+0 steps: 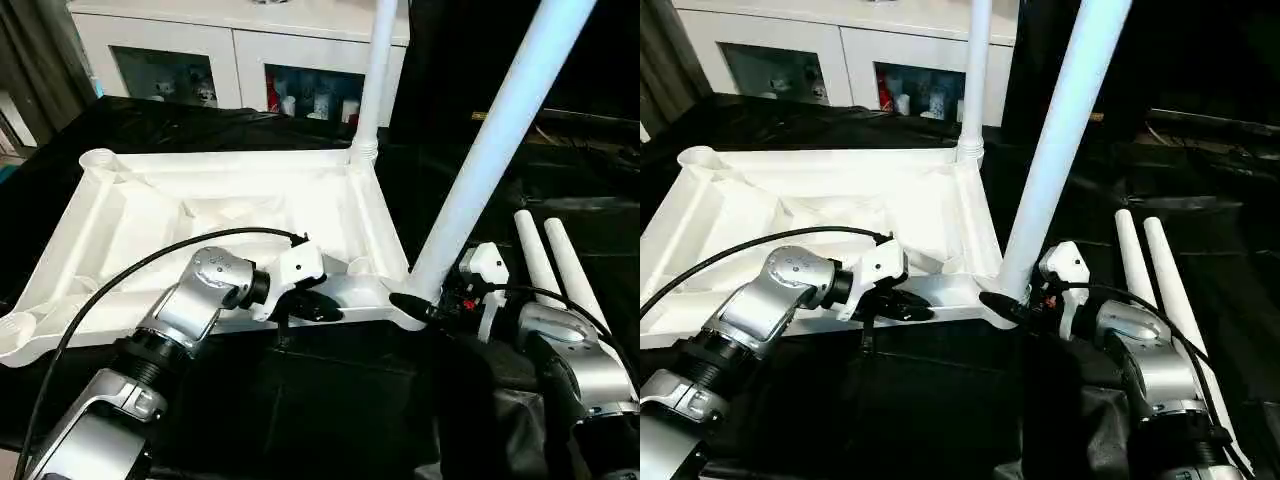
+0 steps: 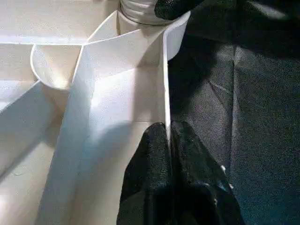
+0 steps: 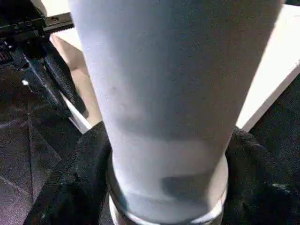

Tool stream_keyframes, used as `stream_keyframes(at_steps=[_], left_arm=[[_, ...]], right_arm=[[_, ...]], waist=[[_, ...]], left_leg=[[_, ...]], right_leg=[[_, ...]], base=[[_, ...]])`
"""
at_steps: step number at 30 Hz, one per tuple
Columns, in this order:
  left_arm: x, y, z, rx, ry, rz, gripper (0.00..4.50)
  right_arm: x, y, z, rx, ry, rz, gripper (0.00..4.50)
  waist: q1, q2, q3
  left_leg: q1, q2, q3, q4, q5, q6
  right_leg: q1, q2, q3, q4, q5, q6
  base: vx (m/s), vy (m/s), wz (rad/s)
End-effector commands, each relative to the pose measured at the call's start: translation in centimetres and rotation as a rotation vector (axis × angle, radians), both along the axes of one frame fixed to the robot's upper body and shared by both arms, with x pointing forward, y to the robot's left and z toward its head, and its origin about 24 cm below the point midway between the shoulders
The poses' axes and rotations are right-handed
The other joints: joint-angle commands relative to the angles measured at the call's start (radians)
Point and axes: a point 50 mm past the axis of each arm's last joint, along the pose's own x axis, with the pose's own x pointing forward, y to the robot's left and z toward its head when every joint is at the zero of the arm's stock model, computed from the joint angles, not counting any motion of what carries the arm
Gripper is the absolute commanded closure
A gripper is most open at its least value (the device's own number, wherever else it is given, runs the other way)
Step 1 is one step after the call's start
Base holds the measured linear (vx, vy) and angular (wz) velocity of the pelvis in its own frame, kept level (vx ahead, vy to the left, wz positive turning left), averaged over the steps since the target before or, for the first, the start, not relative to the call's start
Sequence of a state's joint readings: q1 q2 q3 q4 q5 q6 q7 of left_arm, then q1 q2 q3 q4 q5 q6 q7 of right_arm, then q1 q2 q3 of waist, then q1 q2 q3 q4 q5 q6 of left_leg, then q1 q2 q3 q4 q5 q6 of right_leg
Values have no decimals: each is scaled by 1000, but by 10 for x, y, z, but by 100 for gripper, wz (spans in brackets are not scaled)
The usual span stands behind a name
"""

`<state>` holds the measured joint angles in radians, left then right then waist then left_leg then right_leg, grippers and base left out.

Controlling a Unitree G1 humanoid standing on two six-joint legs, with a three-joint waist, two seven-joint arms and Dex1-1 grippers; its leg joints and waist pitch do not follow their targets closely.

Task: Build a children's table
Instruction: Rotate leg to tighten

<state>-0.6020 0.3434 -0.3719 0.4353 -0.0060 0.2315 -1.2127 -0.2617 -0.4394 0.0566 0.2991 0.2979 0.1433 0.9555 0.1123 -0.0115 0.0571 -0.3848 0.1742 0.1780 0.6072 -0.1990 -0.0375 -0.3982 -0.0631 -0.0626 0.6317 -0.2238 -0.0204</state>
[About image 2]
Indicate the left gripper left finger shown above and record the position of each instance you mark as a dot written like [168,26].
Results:
[147,182]

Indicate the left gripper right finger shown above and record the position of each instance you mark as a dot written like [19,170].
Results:
[199,187]

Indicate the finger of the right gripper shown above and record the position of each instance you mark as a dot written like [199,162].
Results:
[175,8]

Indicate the white plastic table leg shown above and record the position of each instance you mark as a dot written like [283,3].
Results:
[138,9]

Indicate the white plastic table top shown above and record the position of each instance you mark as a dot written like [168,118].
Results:
[105,93]

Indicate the black work mat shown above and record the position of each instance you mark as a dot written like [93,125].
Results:
[246,105]

